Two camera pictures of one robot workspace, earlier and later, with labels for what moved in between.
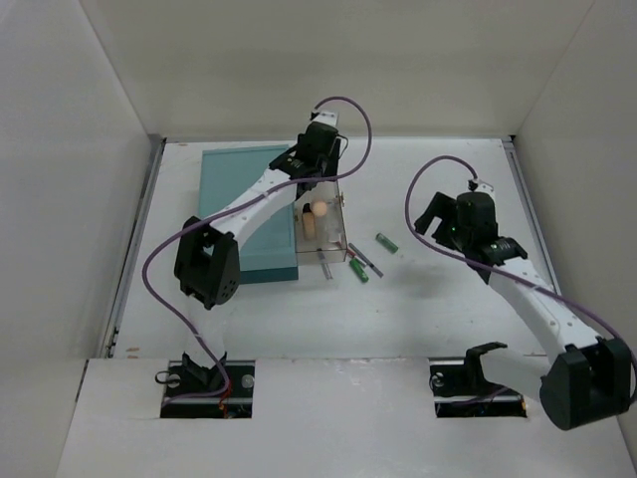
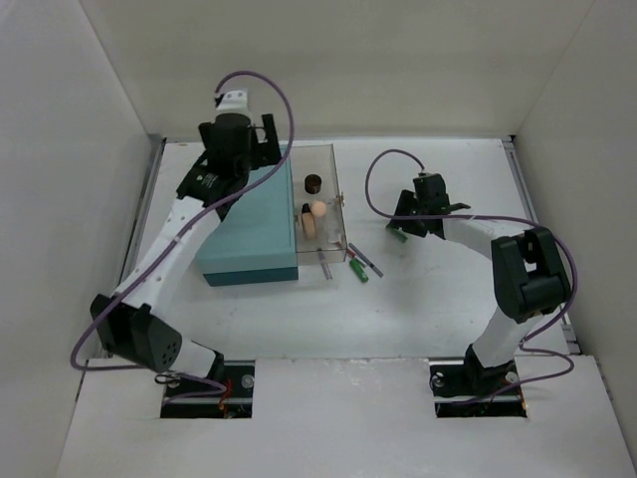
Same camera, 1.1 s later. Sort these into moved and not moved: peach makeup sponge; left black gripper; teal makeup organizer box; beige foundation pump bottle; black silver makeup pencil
Moved: left black gripper
Not moved: peach makeup sponge; black silver makeup pencil; teal makeup organizer box; beige foundation pump bottle
